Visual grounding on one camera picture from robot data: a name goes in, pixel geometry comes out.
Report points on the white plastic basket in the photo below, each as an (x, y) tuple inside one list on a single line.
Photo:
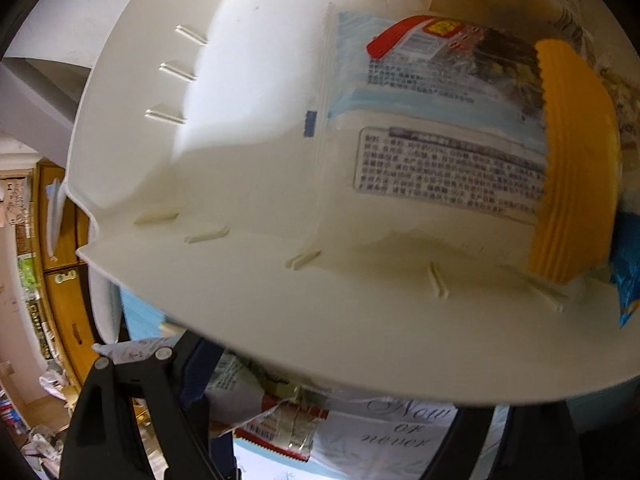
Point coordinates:
[(240, 160)]

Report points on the black green packet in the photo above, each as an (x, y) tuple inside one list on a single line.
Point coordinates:
[(40, 330)]

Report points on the blue foil packet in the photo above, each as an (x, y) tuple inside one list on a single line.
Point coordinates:
[(627, 270)]

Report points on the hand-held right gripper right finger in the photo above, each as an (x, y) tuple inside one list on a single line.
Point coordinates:
[(540, 445)]

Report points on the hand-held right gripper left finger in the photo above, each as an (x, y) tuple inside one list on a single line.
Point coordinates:
[(194, 380)]

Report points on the orange white oat bar packet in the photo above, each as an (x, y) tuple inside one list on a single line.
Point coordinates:
[(575, 160)]

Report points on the clear packet red print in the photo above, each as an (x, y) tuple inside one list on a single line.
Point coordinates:
[(280, 420)]

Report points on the wooden desk cabinet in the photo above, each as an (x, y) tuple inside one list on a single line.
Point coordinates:
[(65, 310)]

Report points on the white packet blue stripes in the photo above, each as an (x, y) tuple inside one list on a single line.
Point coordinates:
[(440, 180)]

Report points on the green box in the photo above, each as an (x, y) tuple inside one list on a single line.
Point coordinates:
[(27, 272)]

